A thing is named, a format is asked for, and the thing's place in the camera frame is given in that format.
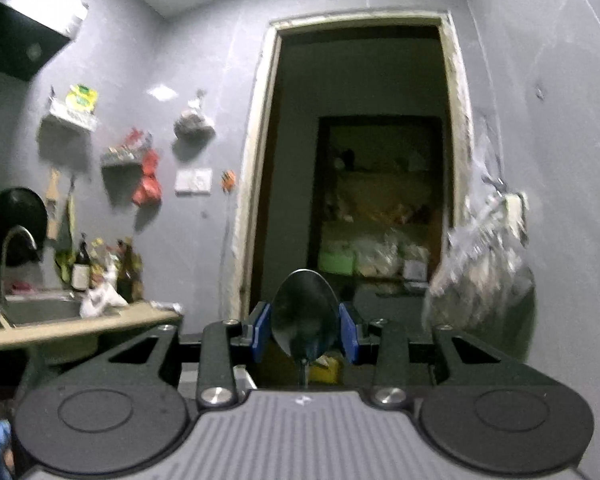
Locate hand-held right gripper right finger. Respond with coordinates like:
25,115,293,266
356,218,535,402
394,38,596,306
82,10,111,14
337,301,542,409

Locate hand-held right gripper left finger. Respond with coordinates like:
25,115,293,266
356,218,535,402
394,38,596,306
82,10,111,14
80,301,273,409

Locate plain metal spoon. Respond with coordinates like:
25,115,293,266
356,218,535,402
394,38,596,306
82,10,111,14
270,269,342,388

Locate yellow box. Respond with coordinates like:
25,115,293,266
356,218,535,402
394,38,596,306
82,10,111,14
310,352,342,386

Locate green box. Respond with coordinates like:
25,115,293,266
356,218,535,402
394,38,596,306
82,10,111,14
319,251,357,275

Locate plastic bags of food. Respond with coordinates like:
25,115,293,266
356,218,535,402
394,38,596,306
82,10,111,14
355,230,431,278

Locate dark wooden shelf cabinet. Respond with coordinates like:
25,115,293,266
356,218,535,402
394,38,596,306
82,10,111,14
312,115,443,281

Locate large hanging plastic bag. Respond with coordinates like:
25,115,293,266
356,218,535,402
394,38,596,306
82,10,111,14
422,192,537,346

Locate dark glass bottle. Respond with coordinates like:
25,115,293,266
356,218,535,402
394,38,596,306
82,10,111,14
116,239,137,304

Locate beige kitchen counter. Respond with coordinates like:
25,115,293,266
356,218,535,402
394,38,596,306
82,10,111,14
0,305,182,353

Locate white cloth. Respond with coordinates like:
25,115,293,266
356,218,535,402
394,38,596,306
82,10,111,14
80,280,129,319

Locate red plastic bags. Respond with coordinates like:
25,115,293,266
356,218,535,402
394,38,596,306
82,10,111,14
132,149,163,207

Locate labelled glass bottle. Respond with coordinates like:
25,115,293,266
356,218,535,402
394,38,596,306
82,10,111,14
71,234,93,292

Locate small hanging plastic bag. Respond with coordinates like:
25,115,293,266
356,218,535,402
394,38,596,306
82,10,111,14
174,91,216,139

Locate metal sink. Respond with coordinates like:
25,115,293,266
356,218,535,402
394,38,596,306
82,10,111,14
0,294,93,328

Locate wooden hanging brush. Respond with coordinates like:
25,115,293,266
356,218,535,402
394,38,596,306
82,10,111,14
45,169,62,242

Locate metal faucet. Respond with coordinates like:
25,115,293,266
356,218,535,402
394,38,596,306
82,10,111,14
0,225,40,306

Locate black wok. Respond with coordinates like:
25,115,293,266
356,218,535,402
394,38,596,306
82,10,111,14
0,187,49,267

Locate yellow green packet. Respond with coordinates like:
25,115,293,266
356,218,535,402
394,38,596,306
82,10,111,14
65,85,100,111

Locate black range hood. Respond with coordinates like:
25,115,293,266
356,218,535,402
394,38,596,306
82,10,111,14
0,0,90,82

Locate white wall switch panel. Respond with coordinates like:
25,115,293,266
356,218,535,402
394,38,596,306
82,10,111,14
175,168,214,196

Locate pale door frame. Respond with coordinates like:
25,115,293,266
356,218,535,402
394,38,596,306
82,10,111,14
235,7,473,321

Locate wall water tap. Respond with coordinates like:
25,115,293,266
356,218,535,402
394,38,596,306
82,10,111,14
480,170,528,246

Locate wall rack with red packets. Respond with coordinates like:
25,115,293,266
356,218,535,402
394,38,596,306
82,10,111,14
100,129,155,167

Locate white wall shelf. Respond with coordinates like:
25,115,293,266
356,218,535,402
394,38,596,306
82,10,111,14
37,100,98,133

